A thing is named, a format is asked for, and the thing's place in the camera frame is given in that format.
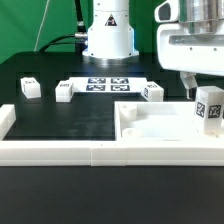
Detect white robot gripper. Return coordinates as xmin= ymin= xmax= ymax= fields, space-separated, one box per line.
xmin=154 ymin=0 xmax=224 ymax=100

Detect white U-shaped obstacle fence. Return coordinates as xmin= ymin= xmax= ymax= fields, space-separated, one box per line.
xmin=0 ymin=104 xmax=224 ymax=166

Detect white square table top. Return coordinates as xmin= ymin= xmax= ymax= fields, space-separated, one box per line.
xmin=114 ymin=101 xmax=224 ymax=142

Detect white sheet of tags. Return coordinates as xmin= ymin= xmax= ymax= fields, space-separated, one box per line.
xmin=69 ymin=77 xmax=147 ymax=93

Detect white cable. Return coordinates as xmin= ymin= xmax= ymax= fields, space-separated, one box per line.
xmin=34 ymin=0 xmax=51 ymax=53

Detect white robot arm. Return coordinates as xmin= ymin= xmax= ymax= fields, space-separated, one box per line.
xmin=83 ymin=0 xmax=224 ymax=90

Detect black cables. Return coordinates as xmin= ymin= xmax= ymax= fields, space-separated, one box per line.
xmin=39 ymin=0 xmax=90 ymax=53

